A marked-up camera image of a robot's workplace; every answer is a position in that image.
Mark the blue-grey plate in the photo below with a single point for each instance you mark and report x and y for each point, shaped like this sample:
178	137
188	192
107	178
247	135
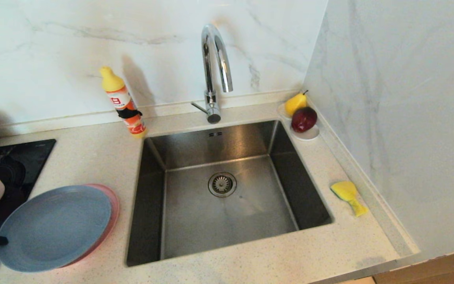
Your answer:
53	228

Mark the pink plate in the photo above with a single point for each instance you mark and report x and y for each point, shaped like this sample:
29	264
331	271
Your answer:
113	209

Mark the yellow-capped orange dish soap bottle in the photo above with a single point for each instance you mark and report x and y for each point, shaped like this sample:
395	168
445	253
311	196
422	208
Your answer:
110	83

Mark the chrome gooseneck faucet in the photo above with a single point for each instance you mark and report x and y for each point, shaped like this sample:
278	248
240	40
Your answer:
210	98

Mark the yellow fish-shaped sponge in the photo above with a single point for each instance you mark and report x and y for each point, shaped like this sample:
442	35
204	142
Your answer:
345	191

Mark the stainless steel sink basin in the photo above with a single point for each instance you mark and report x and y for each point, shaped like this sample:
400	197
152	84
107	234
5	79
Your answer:
195	221

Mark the black induction cooktop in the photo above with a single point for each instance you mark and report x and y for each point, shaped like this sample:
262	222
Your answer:
18	161

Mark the round metal drain strainer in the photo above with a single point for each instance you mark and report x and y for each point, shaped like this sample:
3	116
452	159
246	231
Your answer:
222	184

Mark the yellow pear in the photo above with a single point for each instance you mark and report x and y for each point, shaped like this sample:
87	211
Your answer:
294	104

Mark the small white dish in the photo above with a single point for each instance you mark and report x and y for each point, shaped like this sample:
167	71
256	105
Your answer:
309	136

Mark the dark red apple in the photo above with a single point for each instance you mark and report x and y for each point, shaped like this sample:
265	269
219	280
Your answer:
303	119

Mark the light wooden cabinet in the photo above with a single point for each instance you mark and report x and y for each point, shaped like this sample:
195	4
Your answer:
440	270

